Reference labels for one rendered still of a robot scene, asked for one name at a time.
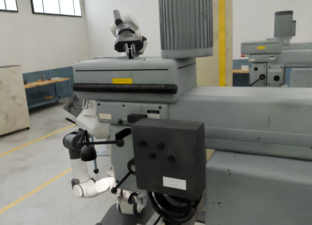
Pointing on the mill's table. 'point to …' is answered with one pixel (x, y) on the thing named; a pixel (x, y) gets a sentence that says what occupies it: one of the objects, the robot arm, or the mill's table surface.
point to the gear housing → (120, 112)
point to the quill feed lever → (126, 175)
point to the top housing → (136, 76)
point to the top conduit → (126, 88)
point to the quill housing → (123, 159)
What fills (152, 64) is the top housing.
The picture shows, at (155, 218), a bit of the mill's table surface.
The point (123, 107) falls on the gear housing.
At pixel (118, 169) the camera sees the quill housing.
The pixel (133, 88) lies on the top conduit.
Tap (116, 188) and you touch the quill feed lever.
